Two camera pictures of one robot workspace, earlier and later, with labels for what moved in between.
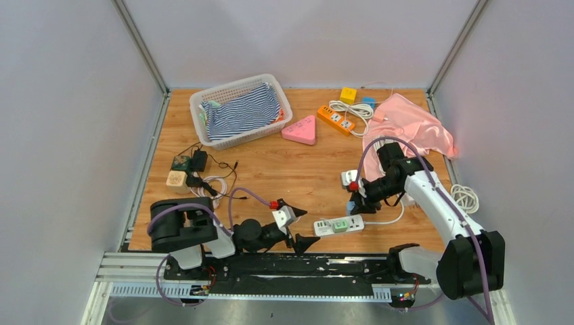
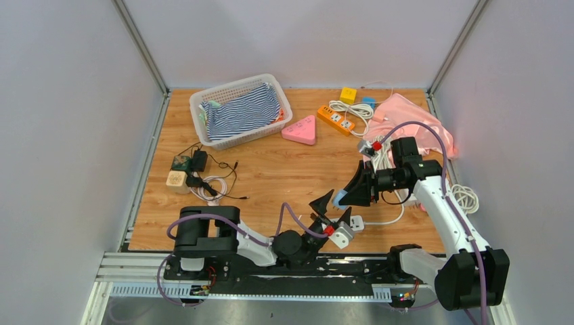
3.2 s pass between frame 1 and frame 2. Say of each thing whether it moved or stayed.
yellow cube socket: stayed
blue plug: moved
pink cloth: stayed
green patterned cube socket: stayed
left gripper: moved
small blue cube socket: stayed
